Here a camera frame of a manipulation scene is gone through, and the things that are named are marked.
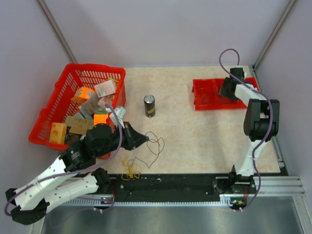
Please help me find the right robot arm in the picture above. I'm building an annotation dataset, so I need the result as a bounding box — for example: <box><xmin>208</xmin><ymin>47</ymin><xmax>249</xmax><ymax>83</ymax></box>
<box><xmin>219</xmin><ymin>66</ymin><xmax>280</xmax><ymax>193</ymax></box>

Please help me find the brown cardboard box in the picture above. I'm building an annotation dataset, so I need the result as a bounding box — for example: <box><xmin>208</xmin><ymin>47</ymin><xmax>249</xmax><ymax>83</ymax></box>
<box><xmin>64</xmin><ymin>116</ymin><xmax>94</xmax><ymax>135</ymax></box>

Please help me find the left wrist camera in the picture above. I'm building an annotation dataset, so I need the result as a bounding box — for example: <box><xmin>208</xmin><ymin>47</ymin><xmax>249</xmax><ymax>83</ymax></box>
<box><xmin>110</xmin><ymin>106</ymin><xmax>126</xmax><ymax>126</ymax></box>

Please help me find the bright orange carton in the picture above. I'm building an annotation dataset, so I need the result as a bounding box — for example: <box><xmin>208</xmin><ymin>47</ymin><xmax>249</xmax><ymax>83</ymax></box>
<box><xmin>94</xmin><ymin>111</ymin><xmax>108</xmax><ymax>126</ymax></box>

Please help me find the black drink can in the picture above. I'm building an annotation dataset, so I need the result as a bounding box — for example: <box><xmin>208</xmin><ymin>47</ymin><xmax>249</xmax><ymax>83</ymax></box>
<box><xmin>144</xmin><ymin>95</ymin><xmax>156</xmax><ymax>117</ymax></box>

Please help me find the yellow sponge box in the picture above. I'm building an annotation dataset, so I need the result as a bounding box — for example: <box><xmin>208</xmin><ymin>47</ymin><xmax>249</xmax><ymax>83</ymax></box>
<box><xmin>49</xmin><ymin>122</ymin><xmax>67</xmax><ymax>144</ymax></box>

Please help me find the yellow wire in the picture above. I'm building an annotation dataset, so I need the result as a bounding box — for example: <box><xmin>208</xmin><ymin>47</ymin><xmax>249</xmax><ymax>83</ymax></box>
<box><xmin>120</xmin><ymin>156</ymin><xmax>142</xmax><ymax>181</ymax></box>

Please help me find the red plastic basket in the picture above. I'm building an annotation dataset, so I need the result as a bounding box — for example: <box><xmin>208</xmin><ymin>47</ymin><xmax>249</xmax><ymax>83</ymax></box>
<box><xmin>28</xmin><ymin>63</ymin><xmax>126</xmax><ymax>151</ymax></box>

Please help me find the red divided bin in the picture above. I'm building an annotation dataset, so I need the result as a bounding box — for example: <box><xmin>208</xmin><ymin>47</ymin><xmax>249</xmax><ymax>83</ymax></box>
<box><xmin>192</xmin><ymin>78</ymin><xmax>247</xmax><ymax>111</ymax></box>

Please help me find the orange box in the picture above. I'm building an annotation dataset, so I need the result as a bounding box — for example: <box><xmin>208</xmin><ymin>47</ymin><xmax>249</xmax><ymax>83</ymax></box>
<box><xmin>70</xmin><ymin>87</ymin><xmax>96</xmax><ymax>104</ymax></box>

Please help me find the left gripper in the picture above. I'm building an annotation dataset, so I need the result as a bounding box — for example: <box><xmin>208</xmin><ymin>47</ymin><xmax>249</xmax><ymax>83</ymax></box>
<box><xmin>96</xmin><ymin>121</ymin><xmax>150</xmax><ymax>158</ymax></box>

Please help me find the pink packet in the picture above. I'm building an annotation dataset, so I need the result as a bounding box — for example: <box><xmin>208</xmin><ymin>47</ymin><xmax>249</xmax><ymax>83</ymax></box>
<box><xmin>94</xmin><ymin>80</ymin><xmax>117</xmax><ymax>98</ymax></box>

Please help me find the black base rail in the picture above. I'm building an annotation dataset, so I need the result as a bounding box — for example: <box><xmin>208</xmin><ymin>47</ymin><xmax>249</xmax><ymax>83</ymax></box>
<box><xmin>95</xmin><ymin>174</ymin><xmax>256</xmax><ymax>203</ymax></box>

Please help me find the dark brown wire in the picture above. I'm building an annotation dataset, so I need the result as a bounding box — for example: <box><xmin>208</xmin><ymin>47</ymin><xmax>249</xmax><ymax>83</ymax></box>
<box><xmin>127</xmin><ymin>131</ymin><xmax>165</xmax><ymax>176</ymax></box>

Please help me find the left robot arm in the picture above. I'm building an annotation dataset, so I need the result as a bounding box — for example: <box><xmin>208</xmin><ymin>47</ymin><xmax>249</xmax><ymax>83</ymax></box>
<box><xmin>4</xmin><ymin>122</ymin><xmax>149</xmax><ymax>225</ymax></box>

